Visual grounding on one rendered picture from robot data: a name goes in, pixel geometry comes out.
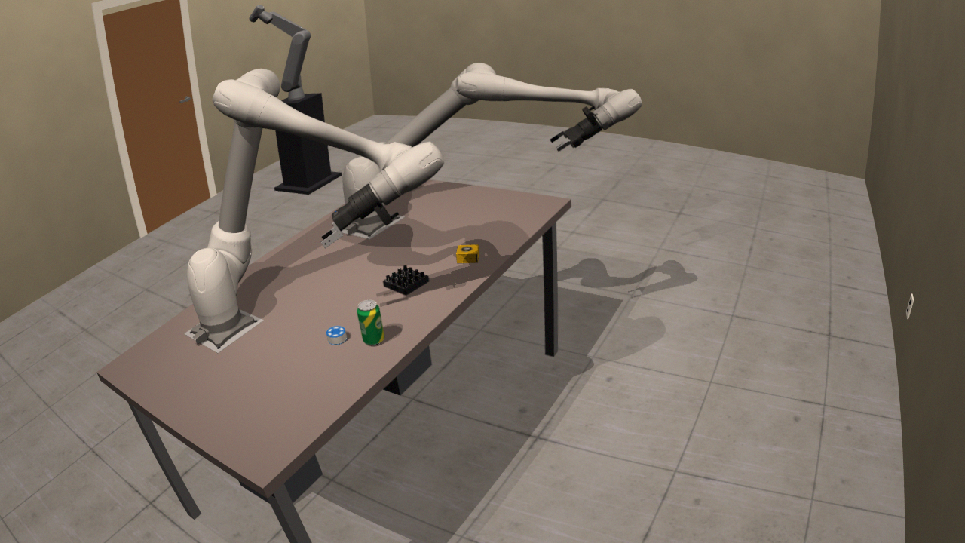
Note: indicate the green and yellow drink can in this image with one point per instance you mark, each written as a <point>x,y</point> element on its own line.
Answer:
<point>371,327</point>

